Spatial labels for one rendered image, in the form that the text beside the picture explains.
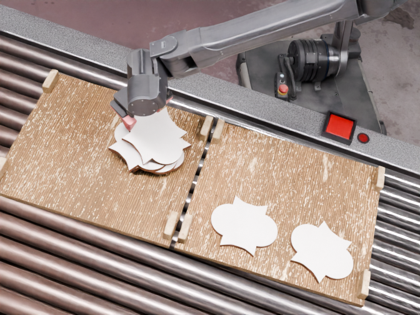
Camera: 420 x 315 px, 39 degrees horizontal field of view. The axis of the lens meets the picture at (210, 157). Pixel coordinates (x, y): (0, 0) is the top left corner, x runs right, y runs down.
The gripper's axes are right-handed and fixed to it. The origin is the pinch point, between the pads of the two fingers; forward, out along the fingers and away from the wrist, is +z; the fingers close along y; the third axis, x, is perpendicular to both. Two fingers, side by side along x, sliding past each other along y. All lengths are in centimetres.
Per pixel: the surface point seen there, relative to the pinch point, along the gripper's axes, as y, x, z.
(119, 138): -5.5, 1.1, 4.2
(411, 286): 22, -64, 11
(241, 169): 12.6, -20.6, 9.0
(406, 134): 134, -23, 106
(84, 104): -4.2, 16.2, 8.8
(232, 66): 98, 54, 105
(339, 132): 39.8, -28.0, 10.4
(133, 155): -5.9, -4.3, 4.2
